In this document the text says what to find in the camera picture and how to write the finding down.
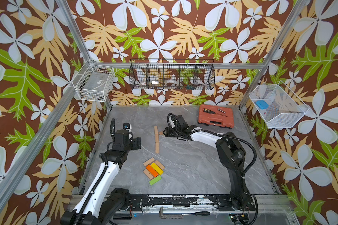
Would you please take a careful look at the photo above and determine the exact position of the white wire basket left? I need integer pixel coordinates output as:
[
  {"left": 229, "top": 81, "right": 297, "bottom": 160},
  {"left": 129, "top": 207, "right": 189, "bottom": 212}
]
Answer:
[{"left": 72, "top": 60, "right": 115, "bottom": 102}]

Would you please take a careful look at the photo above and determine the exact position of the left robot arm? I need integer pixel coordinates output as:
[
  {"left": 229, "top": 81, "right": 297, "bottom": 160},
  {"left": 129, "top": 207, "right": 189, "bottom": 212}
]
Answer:
[{"left": 60, "top": 119, "right": 141, "bottom": 225}]

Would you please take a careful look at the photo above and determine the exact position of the black wire basket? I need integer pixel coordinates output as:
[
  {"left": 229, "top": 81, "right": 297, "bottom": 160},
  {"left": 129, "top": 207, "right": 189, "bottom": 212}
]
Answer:
[{"left": 129, "top": 58, "right": 216, "bottom": 90}]

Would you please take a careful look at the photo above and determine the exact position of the green block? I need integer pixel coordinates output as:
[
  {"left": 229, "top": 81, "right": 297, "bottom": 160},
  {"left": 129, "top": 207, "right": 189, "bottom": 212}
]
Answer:
[{"left": 149, "top": 175, "right": 161, "bottom": 186}]

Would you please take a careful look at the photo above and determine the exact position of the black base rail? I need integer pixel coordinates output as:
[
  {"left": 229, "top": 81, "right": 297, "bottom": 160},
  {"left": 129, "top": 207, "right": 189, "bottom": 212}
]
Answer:
[{"left": 121, "top": 193, "right": 257, "bottom": 212}]

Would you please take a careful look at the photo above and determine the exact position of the white wire basket right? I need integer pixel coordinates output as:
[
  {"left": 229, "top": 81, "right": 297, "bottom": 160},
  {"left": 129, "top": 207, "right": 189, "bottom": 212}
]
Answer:
[{"left": 249, "top": 81, "right": 309, "bottom": 129}]

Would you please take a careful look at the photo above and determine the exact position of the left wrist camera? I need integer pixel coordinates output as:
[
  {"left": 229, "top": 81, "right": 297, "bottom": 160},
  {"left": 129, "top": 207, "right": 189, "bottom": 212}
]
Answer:
[{"left": 123, "top": 123, "right": 132, "bottom": 132}]

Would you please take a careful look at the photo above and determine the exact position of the screwdriver in case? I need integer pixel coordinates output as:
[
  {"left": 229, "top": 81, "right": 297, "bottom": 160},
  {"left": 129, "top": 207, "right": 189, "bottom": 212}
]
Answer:
[{"left": 203, "top": 108, "right": 227, "bottom": 117}]

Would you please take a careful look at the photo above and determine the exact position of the wooden block number 53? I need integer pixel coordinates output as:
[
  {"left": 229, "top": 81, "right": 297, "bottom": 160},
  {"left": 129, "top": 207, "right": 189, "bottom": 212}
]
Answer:
[{"left": 143, "top": 158, "right": 155, "bottom": 167}]

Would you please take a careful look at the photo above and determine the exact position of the wooden block beside orange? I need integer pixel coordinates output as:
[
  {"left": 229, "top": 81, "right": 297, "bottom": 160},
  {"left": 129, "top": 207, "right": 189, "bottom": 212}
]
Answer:
[{"left": 143, "top": 169, "right": 155, "bottom": 180}]

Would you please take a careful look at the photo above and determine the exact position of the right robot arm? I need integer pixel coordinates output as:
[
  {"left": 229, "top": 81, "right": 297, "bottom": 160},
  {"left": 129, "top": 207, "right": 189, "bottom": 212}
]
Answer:
[{"left": 163, "top": 113, "right": 257, "bottom": 210}]

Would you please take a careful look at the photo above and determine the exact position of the wooden block number 20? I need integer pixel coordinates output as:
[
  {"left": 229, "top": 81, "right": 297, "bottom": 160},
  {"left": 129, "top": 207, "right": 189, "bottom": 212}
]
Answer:
[{"left": 154, "top": 126, "right": 159, "bottom": 135}]

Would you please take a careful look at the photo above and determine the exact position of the blue object in basket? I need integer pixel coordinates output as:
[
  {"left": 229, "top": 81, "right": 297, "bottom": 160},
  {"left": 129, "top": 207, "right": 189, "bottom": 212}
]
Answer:
[{"left": 255, "top": 99, "right": 269, "bottom": 110}]

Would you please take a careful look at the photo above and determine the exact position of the white wire basket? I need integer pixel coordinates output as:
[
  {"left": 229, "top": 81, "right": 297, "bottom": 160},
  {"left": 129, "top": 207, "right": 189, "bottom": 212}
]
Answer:
[
  {"left": 72, "top": 60, "right": 115, "bottom": 102},
  {"left": 249, "top": 81, "right": 309, "bottom": 129}
]

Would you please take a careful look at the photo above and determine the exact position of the wooden block beside yellow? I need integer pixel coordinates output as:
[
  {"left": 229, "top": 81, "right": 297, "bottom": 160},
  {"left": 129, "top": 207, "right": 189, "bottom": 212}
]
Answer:
[{"left": 154, "top": 160, "right": 165, "bottom": 170}]

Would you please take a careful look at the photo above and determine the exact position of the red tool case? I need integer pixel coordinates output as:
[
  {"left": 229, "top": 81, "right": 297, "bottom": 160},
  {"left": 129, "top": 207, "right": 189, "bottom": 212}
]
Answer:
[{"left": 198, "top": 105, "right": 235, "bottom": 129}]

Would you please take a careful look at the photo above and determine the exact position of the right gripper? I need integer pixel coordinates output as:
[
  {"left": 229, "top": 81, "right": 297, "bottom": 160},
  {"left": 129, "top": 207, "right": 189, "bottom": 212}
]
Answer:
[{"left": 161, "top": 126, "right": 182, "bottom": 137}]

